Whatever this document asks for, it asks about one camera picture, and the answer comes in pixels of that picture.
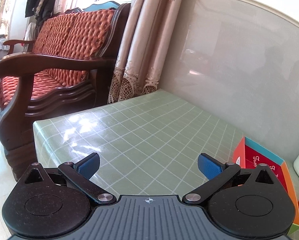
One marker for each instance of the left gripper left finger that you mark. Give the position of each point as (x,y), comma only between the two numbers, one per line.
(52,202)

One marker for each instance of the beige lace curtain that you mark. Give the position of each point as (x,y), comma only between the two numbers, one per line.
(143,49)

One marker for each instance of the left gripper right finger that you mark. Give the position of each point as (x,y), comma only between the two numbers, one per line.
(241,203)

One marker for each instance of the colourful cardboard box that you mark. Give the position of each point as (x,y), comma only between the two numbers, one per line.
(248,154)

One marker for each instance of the wooden sofa with red cushions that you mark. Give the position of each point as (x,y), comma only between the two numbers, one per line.
(67,69)

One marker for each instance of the green grid tablecloth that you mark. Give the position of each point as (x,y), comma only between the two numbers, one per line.
(148,145)

